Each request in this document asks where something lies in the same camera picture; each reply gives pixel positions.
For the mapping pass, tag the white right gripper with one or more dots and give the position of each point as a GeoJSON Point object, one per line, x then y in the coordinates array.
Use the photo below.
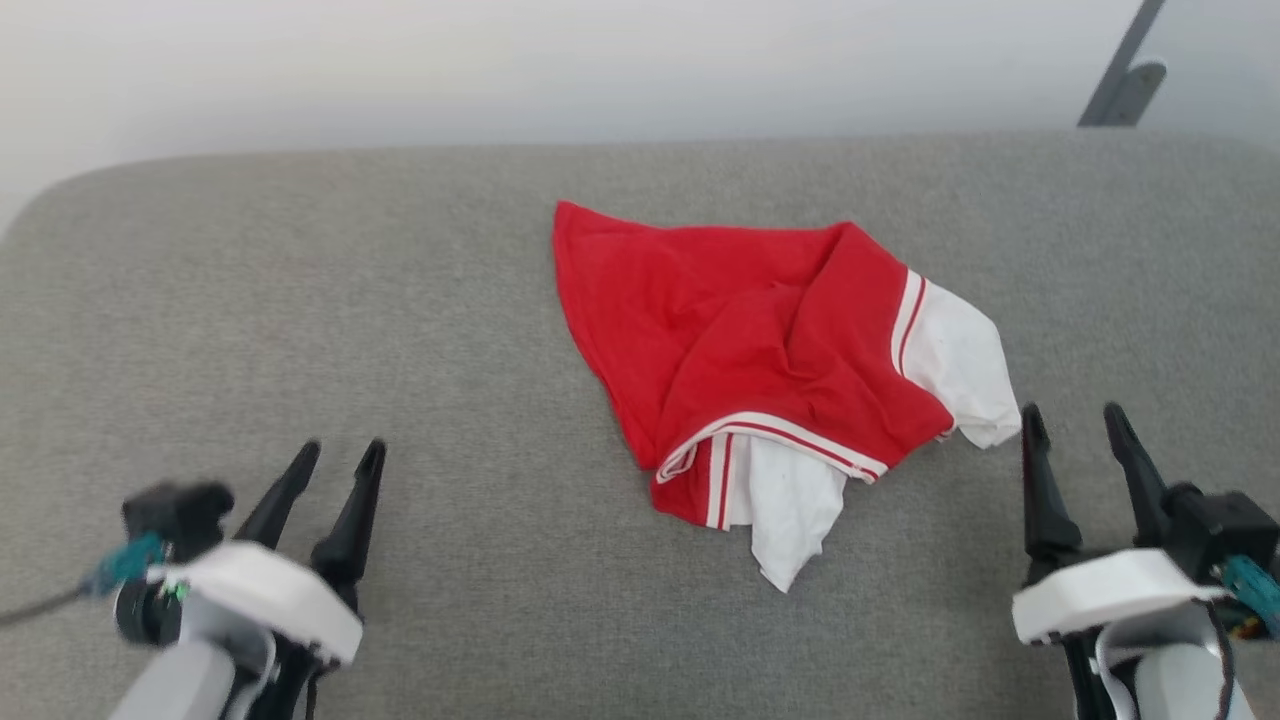
{"type": "Point", "coordinates": [1110, 590]}

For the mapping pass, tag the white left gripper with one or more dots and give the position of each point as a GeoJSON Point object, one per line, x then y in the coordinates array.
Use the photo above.
{"type": "Point", "coordinates": [270, 590]}

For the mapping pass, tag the red and white jersey shirt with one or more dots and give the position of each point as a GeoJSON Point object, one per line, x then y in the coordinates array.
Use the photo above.
{"type": "Point", "coordinates": [740, 340]}

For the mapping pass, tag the grey fabric sofa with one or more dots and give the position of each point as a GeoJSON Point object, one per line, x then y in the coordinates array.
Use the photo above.
{"type": "Point", "coordinates": [400, 300]}

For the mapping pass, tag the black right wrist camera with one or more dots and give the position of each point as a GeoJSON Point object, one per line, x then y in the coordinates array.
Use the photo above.
{"type": "Point", "coordinates": [1225, 525]}

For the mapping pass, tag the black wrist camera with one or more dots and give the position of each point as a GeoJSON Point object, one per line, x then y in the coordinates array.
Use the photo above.
{"type": "Point", "coordinates": [180, 510]}
{"type": "Point", "coordinates": [1225, 525]}

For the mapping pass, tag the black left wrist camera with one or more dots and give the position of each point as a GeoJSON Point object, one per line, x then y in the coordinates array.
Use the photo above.
{"type": "Point", "coordinates": [180, 510]}

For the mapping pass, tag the grey metal bracket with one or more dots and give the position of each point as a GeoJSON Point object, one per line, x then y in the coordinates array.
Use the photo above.
{"type": "Point", "coordinates": [1125, 85]}

